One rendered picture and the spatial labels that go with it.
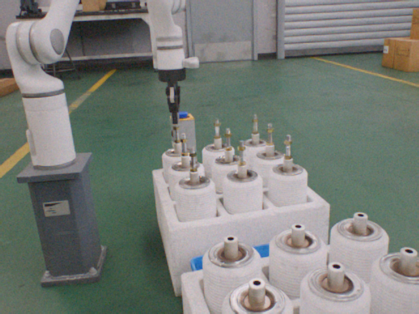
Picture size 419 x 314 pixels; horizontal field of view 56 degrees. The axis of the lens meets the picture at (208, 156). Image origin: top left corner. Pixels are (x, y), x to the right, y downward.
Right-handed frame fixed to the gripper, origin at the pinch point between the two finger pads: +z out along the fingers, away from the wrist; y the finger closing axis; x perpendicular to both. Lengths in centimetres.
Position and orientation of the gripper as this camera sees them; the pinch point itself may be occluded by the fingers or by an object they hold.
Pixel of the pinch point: (175, 118)
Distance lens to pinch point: 112.8
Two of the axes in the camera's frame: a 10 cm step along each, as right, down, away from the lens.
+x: 10.0, -0.5, 0.0
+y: 0.2, 3.4, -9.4
